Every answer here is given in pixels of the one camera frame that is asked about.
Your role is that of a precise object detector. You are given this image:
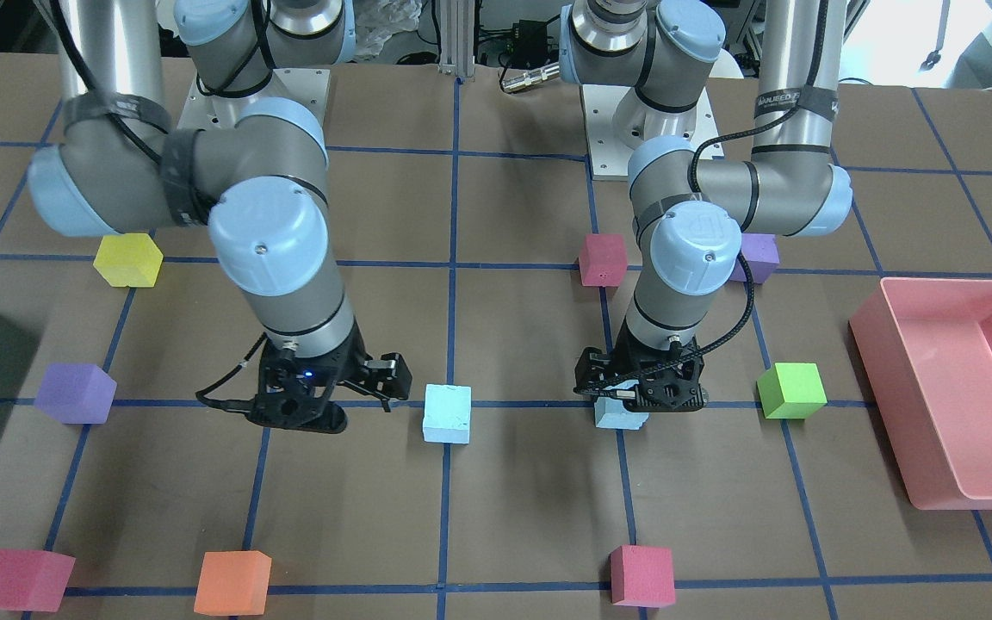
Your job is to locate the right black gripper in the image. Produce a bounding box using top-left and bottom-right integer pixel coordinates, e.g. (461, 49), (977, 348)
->
(245, 332), (412, 433)

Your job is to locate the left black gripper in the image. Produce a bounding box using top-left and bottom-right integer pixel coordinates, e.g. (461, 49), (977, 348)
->
(573, 332), (711, 412)

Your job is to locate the light blue block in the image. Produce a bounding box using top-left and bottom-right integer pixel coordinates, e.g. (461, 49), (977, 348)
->
(593, 398), (649, 431)
(422, 384), (472, 444)

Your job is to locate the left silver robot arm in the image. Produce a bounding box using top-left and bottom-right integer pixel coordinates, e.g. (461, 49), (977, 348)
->
(559, 1), (852, 412)

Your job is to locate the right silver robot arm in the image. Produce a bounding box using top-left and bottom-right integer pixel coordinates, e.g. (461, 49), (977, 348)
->
(28, 1), (412, 433)

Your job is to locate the green block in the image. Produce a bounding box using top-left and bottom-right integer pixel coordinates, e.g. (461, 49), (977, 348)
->
(757, 363), (828, 419)

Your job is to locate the pink block near base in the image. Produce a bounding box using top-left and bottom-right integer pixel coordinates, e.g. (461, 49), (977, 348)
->
(578, 234), (629, 288)

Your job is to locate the purple block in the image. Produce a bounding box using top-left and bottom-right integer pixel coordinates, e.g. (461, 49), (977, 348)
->
(33, 363), (117, 425)
(741, 232), (780, 285)

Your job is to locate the orange block far side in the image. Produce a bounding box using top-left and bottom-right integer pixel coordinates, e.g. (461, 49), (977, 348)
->
(194, 550), (272, 617)

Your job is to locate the yellow block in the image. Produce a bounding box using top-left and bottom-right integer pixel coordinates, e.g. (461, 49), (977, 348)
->
(93, 232), (163, 288)

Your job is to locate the pink plastic tray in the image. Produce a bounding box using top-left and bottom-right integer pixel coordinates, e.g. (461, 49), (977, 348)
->
(850, 277), (992, 510)

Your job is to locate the pink block near teal tray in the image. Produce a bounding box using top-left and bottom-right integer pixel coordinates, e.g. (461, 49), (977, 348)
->
(0, 549), (76, 612)

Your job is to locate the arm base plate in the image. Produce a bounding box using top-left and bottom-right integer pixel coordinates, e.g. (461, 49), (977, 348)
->
(177, 67), (332, 130)
(581, 84), (719, 181)

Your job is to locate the aluminium frame post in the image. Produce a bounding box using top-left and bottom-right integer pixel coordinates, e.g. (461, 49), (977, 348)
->
(431, 0), (477, 83)

